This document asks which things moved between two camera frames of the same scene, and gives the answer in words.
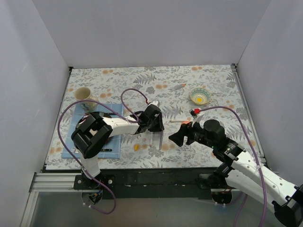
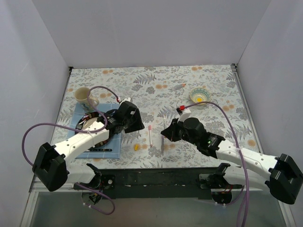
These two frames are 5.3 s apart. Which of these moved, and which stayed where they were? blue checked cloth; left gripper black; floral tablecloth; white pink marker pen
Moved: left gripper black
Stayed: floral tablecloth; blue checked cloth; white pink marker pen
